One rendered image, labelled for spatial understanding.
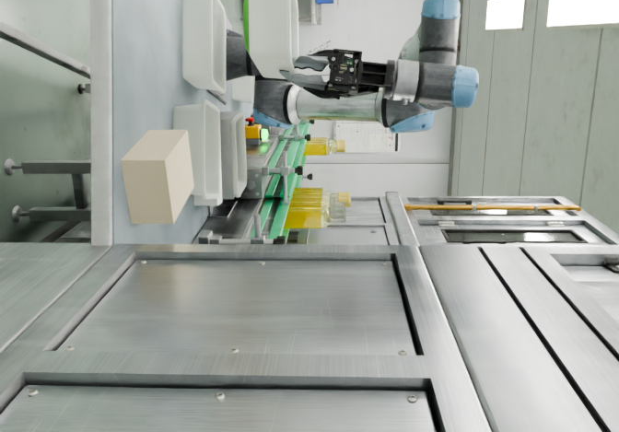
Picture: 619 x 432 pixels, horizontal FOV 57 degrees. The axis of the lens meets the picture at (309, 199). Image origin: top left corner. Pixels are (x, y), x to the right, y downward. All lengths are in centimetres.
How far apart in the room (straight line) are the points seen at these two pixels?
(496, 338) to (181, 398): 34
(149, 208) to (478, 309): 58
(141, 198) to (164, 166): 8
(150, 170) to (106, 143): 8
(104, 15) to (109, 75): 10
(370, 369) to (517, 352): 16
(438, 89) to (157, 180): 52
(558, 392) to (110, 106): 75
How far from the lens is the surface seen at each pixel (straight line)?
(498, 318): 71
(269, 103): 167
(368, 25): 768
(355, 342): 65
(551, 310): 75
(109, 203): 96
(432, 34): 118
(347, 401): 56
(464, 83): 107
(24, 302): 81
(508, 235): 223
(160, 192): 100
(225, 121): 154
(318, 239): 195
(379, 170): 790
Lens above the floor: 111
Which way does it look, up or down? 3 degrees down
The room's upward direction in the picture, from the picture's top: 90 degrees clockwise
